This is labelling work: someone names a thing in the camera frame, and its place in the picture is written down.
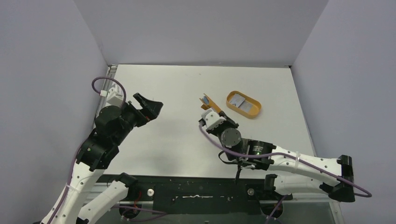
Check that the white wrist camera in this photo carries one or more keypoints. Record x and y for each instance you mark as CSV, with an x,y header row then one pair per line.
x,y
212,119
115,95

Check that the yellow leather card holder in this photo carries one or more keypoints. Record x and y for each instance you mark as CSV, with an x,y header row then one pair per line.
x,y
208,103

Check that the orange oval tray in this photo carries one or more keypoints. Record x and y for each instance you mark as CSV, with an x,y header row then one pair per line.
x,y
254,112

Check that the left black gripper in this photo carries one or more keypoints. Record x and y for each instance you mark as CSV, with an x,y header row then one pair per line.
x,y
151,108

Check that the card in tray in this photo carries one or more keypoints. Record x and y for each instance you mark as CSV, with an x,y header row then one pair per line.
x,y
237,100
246,106

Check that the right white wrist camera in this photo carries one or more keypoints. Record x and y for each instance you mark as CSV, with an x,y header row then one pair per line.
x,y
212,119

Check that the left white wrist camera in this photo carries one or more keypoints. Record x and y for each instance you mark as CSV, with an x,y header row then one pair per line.
x,y
115,95

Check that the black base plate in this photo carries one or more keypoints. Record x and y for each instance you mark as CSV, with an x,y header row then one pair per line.
x,y
196,195

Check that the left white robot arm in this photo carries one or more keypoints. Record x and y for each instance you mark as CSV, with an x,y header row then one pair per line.
x,y
90,161

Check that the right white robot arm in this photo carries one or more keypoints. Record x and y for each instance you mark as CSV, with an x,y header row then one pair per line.
x,y
291,172

